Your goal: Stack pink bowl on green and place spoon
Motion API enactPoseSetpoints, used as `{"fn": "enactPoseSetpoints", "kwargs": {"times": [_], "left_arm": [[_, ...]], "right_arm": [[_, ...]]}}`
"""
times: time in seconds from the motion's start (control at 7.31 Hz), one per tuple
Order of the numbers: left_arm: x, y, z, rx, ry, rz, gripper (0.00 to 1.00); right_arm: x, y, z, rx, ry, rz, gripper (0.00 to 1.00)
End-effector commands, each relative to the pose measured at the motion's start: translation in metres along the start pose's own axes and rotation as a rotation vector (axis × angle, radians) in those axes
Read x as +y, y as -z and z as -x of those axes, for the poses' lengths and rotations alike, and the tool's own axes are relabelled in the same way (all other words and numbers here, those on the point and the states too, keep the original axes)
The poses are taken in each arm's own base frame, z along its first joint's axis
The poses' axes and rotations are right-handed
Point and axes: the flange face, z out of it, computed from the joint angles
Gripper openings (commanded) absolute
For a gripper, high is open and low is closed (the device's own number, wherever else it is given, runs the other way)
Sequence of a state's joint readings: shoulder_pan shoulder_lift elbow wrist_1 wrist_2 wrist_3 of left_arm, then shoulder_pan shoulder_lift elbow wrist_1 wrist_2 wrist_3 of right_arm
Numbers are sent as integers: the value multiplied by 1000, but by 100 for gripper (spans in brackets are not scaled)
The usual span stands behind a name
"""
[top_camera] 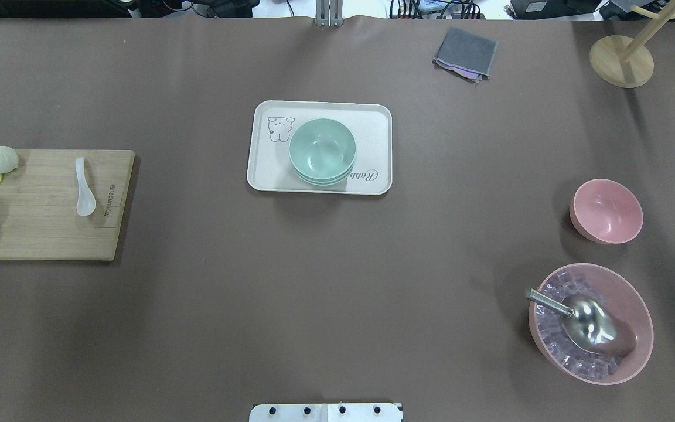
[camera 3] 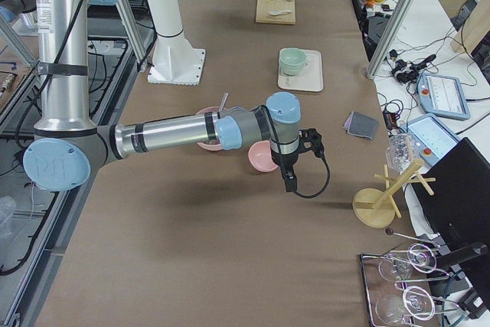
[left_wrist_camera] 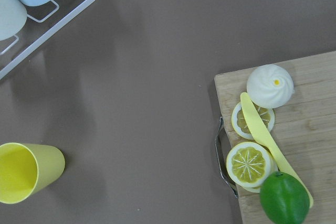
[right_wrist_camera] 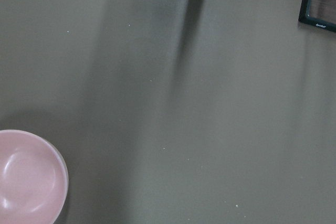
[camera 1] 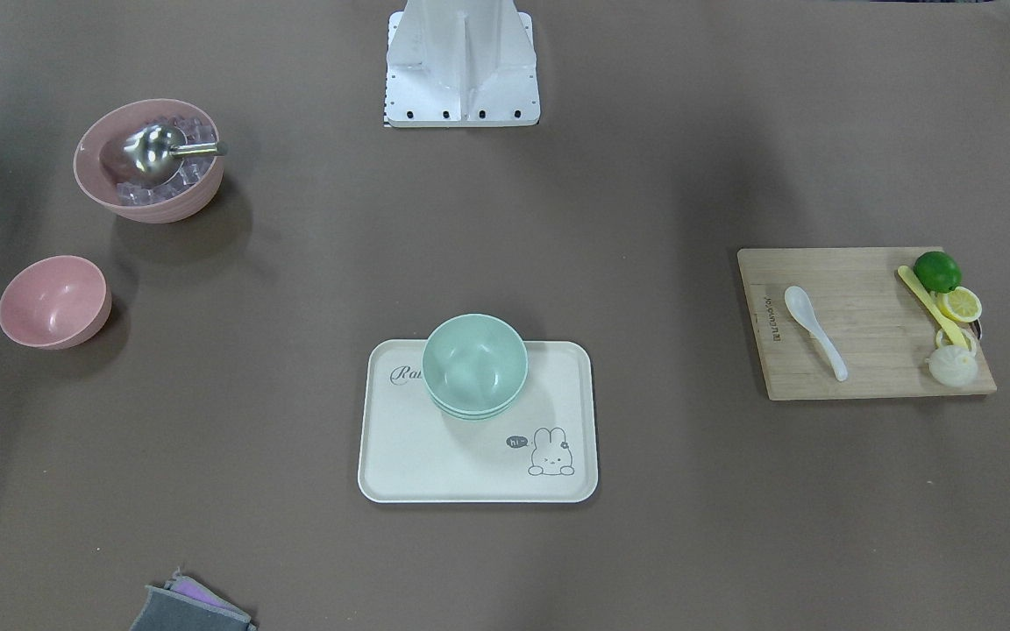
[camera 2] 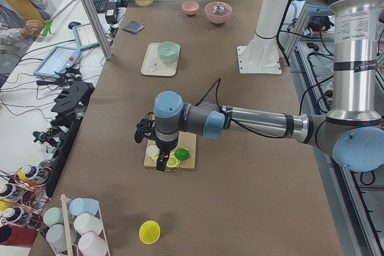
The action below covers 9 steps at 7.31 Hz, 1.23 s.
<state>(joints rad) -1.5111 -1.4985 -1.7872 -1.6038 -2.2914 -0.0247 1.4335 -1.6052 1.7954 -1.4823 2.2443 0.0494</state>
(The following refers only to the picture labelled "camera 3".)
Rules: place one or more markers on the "wine glass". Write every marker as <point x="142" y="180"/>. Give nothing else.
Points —
<point x="409" y="308"/>
<point x="399" y="265"/>

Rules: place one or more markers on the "white ceramic spoon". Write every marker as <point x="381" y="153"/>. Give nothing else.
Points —
<point x="276" y="13"/>

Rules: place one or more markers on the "stacked green bowls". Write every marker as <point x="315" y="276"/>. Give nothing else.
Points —
<point x="292" y="60"/>

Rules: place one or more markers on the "aluminium frame post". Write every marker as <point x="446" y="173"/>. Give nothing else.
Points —
<point x="390" y="32"/>

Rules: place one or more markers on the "cream rabbit tray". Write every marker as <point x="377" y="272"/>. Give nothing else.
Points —
<point x="310" y="79"/>

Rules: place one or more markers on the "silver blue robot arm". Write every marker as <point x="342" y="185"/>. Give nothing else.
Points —
<point x="69" y="147"/>

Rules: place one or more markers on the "blue teach pendant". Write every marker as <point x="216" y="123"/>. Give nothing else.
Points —
<point x="442" y="96"/>
<point x="433" y="138"/>

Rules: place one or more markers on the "small pink bowl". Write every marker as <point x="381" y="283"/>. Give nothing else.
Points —
<point x="260" y="157"/>

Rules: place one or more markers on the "wine glass upper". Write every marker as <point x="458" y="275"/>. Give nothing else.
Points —
<point x="399" y="265"/>

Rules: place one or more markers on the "wire glass rack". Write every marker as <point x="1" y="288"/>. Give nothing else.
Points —
<point x="397" y="284"/>

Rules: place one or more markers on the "wine glass lower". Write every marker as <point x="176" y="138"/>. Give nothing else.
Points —
<point x="409" y="308"/>

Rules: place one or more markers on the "blue teach pendant far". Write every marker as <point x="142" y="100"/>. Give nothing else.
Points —
<point x="442" y="96"/>

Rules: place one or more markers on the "grey folded cloth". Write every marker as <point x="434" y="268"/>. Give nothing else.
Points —
<point x="360" y="125"/>

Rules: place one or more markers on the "wooden mug tree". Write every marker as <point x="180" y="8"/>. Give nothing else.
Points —
<point x="377" y="208"/>

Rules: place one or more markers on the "blue teach pendant near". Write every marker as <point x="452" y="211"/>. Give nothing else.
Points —
<point x="433" y="138"/>

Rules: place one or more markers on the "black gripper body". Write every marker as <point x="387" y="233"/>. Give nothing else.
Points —
<point x="283" y="161"/>

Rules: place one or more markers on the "black monitor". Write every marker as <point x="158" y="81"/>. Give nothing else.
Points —
<point x="459" y="209"/>

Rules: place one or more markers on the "bamboo cutting board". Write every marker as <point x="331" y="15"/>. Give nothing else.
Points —
<point x="264" y="6"/>

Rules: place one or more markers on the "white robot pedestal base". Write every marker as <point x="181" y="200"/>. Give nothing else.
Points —
<point x="174" y="60"/>

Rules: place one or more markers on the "pink bowl with ice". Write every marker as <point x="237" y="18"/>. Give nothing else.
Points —
<point x="212" y="145"/>

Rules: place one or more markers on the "metal ice scoop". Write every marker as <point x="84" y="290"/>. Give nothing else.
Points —
<point x="223" y="101"/>

